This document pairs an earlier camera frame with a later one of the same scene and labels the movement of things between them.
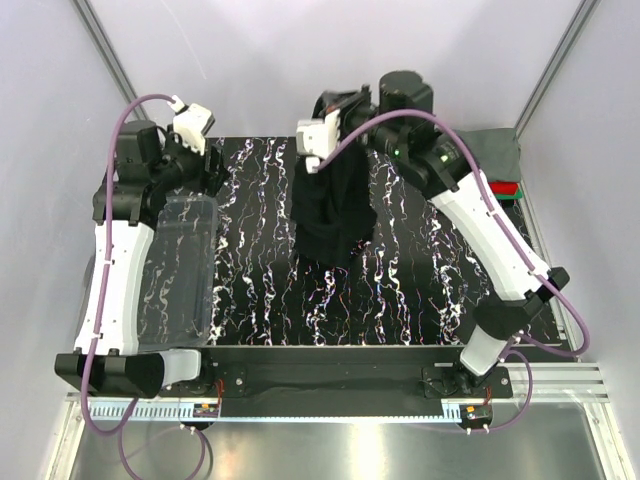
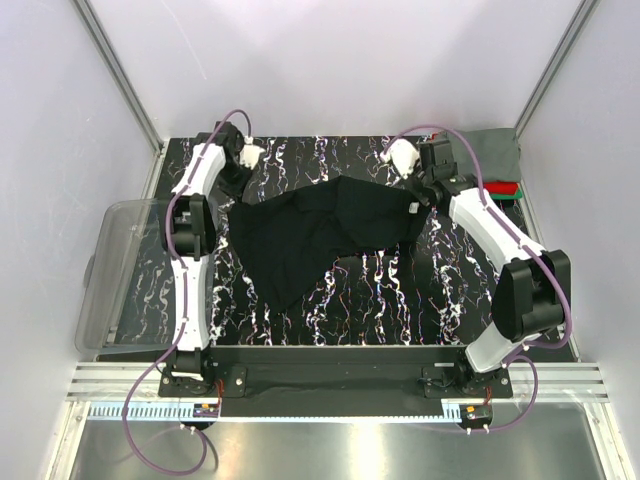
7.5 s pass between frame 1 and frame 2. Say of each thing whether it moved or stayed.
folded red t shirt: stayed
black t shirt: moved
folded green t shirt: stayed
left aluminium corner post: stayed
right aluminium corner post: stayed
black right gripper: moved
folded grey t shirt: stayed
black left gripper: moved
